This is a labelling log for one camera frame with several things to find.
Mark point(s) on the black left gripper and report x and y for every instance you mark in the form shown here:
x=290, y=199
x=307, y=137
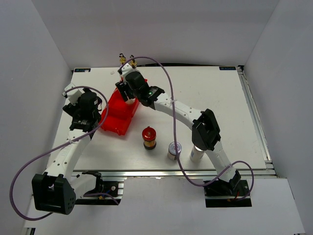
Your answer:
x=72, y=109

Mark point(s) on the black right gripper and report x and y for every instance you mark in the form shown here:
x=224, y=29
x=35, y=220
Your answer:
x=122, y=87

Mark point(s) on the dark sauce bottle gold pourer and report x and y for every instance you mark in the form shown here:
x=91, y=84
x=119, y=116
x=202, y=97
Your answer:
x=133, y=62

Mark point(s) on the clear bottle gold pourer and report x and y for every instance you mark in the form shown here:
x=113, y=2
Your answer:
x=122, y=60

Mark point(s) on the red lid sauce jar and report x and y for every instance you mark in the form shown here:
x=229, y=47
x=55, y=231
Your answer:
x=149, y=138

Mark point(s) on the short white shaker silver lid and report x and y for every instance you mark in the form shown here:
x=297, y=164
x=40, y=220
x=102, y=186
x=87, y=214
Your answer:
x=196, y=154

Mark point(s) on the tall white powder shaker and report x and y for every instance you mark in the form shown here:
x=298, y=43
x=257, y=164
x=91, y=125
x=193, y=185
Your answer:
x=130, y=101

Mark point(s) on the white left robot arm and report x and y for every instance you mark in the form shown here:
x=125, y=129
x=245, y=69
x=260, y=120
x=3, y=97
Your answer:
x=55, y=190

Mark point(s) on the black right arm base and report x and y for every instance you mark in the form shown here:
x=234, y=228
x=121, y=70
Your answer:
x=219, y=196

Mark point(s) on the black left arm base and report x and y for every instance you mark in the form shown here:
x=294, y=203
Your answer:
x=112, y=186

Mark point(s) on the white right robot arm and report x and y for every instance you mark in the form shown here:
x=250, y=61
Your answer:
x=203, y=124

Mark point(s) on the red plastic compartment bin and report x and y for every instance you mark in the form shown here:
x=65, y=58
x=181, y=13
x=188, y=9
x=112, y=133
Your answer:
x=118, y=114

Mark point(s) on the blue logo sticker left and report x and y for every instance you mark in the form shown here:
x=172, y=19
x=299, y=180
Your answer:
x=82, y=70

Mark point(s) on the blue logo sticker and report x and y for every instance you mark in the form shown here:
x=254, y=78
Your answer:
x=82, y=70
x=227, y=68

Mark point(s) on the small red label jar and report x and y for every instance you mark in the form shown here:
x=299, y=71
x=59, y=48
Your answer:
x=174, y=151

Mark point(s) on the blue logo sticker right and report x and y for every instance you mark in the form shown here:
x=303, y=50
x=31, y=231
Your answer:
x=227, y=68

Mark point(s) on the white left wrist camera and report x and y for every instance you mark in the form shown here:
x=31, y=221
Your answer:
x=72, y=93

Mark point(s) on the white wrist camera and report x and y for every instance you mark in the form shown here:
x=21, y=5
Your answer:
x=126, y=69
x=72, y=93

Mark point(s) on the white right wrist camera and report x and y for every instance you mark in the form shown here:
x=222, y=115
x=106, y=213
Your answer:
x=126, y=69

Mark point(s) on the aluminium front rail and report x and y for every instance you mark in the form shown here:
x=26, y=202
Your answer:
x=199, y=173

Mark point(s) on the aluminium table rail right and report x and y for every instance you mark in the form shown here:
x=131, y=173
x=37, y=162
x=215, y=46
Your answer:
x=256, y=122

